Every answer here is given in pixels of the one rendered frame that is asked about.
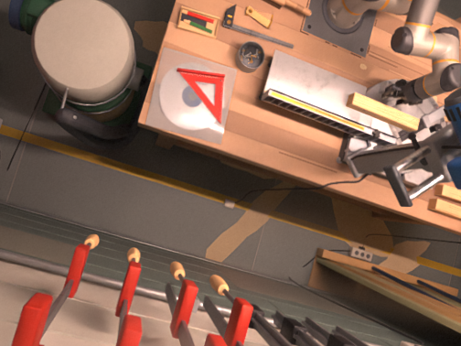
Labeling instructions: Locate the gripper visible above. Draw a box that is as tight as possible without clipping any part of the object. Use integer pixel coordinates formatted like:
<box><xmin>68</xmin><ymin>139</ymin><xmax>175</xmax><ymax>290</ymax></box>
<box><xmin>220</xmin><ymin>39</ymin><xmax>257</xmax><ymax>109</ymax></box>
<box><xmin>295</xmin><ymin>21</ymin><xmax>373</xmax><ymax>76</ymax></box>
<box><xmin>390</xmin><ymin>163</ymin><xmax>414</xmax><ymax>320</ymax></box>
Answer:
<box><xmin>392</xmin><ymin>80</ymin><xmax>415</xmax><ymax>105</ymax></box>

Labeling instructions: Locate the blue saw motor housing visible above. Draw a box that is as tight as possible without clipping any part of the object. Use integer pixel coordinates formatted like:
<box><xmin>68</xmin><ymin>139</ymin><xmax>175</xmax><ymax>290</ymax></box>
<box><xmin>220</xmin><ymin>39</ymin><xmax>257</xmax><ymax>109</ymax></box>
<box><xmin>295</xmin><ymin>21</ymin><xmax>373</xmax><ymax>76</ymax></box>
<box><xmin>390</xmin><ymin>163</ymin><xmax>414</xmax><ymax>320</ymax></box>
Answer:
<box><xmin>443</xmin><ymin>90</ymin><xmax>461</xmax><ymax>181</ymax></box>

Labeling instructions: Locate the grey mitre saw body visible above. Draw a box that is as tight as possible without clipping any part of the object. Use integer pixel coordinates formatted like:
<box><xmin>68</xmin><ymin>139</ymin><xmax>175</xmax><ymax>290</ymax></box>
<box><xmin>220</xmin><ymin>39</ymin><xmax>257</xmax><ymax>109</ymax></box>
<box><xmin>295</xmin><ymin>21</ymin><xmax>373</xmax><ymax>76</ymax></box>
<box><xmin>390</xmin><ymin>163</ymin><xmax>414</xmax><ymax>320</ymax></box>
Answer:
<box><xmin>259</xmin><ymin>49</ymin><xmax>461</xmax><ymax>209</ymax></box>

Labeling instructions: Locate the pine offcut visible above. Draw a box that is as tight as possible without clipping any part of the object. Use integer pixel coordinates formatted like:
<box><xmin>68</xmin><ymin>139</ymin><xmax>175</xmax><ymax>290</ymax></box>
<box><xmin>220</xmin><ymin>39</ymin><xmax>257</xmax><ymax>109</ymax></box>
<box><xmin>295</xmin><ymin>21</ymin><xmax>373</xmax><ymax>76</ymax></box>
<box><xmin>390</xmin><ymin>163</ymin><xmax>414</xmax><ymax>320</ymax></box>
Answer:
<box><xmin>427</xmin><ymin>197</ymin><xmax>461</xmax><ymax>221</ymax></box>
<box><xmin>434</xmin><ymin>182</ymin><xmax>461</xmax><ymax>203</ymax></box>

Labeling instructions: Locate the grey tin of screws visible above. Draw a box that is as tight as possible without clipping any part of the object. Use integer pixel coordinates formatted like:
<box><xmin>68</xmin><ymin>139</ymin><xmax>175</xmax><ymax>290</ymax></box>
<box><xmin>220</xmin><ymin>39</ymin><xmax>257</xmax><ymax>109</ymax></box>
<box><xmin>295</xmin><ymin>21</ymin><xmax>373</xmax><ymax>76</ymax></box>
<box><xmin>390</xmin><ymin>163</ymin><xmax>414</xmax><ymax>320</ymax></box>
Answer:
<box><xmin>236</xmin><ymin>40</ymin><xmax>266</xmax><ymax>73</ymax></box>

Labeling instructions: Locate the yellow tag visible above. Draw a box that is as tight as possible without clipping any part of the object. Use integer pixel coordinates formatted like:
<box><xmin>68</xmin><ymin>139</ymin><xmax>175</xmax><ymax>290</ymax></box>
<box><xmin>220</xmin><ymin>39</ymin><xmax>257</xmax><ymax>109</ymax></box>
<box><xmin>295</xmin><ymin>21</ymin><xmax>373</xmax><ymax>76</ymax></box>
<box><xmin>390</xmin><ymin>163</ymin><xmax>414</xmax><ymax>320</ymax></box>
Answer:
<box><xmin>244</xmin><ymin>5</ymin><xmax>274</xmax><ymax>29</ymax></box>

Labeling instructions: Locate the steel combination square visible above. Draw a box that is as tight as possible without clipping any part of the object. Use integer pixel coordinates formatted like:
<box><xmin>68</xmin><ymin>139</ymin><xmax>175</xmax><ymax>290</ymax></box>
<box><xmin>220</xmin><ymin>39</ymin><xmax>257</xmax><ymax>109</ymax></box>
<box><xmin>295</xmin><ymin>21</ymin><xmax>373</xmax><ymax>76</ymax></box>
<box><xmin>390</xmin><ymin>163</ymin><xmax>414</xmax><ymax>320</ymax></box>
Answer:
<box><xmin>221</xmin><ymin>4</ymin><xmax>295</xmax><ymax>50</ymax></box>

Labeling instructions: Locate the white power strip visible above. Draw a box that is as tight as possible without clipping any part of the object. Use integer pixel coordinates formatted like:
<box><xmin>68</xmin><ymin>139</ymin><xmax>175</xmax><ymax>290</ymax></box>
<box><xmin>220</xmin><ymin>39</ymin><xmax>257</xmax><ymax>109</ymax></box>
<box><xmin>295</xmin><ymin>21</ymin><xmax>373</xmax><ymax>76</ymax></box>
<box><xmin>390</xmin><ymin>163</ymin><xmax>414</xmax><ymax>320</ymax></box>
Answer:
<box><xmin>350</xmin><ymin>244</ymin><xmax>374</xmax><ymax>262</ymax></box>

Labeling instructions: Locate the blue rod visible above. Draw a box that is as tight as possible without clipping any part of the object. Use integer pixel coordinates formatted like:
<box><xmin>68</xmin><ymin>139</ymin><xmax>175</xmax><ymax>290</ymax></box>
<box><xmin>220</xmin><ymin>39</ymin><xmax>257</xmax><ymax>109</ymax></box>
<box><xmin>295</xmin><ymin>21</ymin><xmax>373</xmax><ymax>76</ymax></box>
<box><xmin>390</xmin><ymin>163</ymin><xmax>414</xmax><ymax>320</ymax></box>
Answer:
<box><xmin>370</xmin><ymin>265</ymin><xmax>449</xmax><ymax>305</ymax></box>
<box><xmin>416</xmin><ymin>278</ymin><xmax>461</xmax><ymax>301</ymax></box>

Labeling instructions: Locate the red triangular speed square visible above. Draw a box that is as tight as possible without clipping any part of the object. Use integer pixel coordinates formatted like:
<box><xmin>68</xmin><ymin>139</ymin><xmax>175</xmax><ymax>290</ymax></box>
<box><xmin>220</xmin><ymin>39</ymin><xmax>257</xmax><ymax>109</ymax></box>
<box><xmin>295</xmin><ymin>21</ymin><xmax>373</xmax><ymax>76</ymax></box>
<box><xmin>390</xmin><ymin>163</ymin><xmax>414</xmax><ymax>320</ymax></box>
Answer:
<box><xmin>176</xmin><ymin>67</ymin><xmax>227</xmax><ymax>124</ymax></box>

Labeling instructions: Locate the wooden side table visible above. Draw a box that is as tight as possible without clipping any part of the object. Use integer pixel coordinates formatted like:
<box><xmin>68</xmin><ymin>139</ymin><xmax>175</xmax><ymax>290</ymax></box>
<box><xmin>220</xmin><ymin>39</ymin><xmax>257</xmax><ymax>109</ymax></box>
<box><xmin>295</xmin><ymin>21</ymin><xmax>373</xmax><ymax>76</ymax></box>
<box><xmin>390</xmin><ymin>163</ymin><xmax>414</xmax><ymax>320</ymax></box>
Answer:
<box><xmin>308</xmin><ymin>247</ymin><xmax>461</xmax><ymax>334</ymax></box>

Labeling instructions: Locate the wooden tray with pencils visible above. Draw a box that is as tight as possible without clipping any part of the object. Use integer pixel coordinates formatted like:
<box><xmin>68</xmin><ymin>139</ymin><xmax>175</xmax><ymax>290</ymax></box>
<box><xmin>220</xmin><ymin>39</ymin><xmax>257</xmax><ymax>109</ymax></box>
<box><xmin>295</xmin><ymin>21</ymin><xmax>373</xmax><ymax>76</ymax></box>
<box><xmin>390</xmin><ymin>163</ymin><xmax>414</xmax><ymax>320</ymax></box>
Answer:
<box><xmin>176</xmin><ymin>5</ymin><xmax>220</xmax><ymax>39</ymax></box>

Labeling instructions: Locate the red bar clamp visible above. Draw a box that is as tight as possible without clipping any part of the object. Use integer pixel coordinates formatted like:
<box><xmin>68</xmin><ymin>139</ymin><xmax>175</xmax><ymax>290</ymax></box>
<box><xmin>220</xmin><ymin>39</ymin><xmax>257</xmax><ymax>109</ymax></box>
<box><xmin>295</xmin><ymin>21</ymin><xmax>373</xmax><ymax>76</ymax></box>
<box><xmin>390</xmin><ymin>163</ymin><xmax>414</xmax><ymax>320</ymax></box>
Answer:
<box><xmin>202</xmin><ymin>274</ymin><xmax>255</xmax><ymax>346</ymax></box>
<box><xmin>11</xmin><ymin>233</ymin><xmax>101</xmax><ymax>346</ymax></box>
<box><xmin>114</xmin><ymin>246</ymin><xmax>144</xmax><ymax>346</ymax></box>
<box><xmin>165</xmin><ymin>260</ymin><xmax>200</xmax><ymax>346</ymax></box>

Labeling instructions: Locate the beige drum dust collector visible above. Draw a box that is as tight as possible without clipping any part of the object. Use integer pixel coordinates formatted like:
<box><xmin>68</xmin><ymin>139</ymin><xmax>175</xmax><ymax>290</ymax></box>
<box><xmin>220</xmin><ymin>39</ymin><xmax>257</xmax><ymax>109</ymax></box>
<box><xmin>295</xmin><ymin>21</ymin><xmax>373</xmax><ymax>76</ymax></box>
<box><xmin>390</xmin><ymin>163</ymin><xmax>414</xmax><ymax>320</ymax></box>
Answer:
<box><xmin>8</xmin><ymin>0</ymin><xmax>153</xmax><ymax>141</ymax></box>

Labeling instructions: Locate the pine rail blank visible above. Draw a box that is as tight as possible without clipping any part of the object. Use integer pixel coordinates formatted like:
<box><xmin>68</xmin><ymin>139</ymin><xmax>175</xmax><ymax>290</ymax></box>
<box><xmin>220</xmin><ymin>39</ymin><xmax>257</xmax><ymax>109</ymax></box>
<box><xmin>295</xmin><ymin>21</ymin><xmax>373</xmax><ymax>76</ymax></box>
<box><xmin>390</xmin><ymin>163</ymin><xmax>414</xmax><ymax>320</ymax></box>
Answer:
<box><xmin>346</xmin><ymin>92</ymin><xmax>422</xmax><ymax>133</ymax></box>

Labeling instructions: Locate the grey mitre saw handle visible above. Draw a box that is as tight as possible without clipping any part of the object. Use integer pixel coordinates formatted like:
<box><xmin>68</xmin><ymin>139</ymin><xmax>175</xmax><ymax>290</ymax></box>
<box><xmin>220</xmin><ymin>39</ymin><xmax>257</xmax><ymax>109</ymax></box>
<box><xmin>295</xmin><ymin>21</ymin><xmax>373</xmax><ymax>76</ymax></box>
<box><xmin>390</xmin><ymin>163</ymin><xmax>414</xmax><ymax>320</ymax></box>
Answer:
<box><xmin>382</xmin><ymin>157</ymin><xmax>446</xmax><ymax>208</ymax></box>

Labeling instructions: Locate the grey square base plate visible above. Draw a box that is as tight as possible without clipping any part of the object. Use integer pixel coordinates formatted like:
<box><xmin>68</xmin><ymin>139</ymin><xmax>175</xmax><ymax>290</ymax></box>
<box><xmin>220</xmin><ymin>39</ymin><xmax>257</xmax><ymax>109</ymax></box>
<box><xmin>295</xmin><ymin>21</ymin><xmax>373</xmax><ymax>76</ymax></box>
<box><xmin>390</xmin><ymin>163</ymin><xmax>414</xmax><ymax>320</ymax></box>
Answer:
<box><xmin>300</xmin><ymin>0</ymin><xmax>378</xmax><ymax>58</ymax></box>

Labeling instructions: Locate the black power cable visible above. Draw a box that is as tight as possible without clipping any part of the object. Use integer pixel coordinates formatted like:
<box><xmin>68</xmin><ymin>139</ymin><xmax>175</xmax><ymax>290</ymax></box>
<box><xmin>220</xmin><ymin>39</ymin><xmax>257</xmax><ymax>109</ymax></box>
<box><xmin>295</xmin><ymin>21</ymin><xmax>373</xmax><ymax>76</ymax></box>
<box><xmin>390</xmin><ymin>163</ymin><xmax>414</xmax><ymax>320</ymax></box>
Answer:
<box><xmin>233</xmin><ymin>173</ymin><xmax>370</xmax><ymax>207</ymax></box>

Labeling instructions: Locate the wooden handled tool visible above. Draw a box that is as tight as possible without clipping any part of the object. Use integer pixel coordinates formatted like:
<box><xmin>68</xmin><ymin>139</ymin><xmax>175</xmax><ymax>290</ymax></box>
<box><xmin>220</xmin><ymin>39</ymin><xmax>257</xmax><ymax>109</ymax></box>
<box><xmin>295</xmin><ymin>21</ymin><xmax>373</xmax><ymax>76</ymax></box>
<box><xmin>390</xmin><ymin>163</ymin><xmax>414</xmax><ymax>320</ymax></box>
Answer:
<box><xmin>263</xmin><ymin>0</ymin><xmax>313</xmax><ymax>17</ymax></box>

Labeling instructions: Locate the thin black cable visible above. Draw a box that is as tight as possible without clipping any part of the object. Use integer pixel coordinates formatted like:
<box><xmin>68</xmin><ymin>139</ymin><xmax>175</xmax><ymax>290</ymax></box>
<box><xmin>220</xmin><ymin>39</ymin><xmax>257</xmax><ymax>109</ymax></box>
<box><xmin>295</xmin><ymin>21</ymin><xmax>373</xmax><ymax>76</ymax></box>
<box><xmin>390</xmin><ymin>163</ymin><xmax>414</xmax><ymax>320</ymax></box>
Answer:
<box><xmin>5</xmin><ymin>84</ymin><xmax>48</xmax><ymax>173</ymax></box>

